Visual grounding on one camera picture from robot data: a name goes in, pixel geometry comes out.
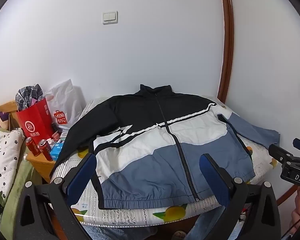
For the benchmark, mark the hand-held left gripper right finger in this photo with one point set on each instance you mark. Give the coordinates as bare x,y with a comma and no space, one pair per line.
211,177

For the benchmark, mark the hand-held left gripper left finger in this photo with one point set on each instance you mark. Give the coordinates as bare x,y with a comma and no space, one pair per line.
83,177

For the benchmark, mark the black white blue jacket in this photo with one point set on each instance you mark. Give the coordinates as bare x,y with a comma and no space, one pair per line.
150,140

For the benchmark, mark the fruit print tablecloth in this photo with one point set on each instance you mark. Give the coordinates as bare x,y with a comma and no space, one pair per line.
258,160

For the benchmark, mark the light blue box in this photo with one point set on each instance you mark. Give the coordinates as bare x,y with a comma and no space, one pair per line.
57,151

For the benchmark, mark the wooden nightstand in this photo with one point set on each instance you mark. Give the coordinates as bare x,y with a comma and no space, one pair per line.
41,165

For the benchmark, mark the red soda can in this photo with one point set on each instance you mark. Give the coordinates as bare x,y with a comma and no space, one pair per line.
46,151
32,147

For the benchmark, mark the green blanket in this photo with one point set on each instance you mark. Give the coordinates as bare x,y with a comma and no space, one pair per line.
21,180

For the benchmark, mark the grey slipper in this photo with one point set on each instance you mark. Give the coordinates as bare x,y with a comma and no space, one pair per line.
180,235

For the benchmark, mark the red paper bag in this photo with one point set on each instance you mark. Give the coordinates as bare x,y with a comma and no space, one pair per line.
33,123

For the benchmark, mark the white plastic bag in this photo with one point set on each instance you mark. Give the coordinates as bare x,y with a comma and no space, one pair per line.
66,105

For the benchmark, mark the white black flower print pillow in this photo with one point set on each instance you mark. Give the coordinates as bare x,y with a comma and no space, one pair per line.
2,160

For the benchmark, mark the grey plaid cloth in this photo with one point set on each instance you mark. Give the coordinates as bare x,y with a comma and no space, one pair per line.
30,96

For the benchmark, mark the wooden headboard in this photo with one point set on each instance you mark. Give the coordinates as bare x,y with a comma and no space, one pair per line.
7,106

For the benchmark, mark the brown wooden door frame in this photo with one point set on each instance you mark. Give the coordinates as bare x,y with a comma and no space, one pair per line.
227,42

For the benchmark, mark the white wall light switch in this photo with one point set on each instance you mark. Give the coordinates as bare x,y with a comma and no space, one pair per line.
109,17

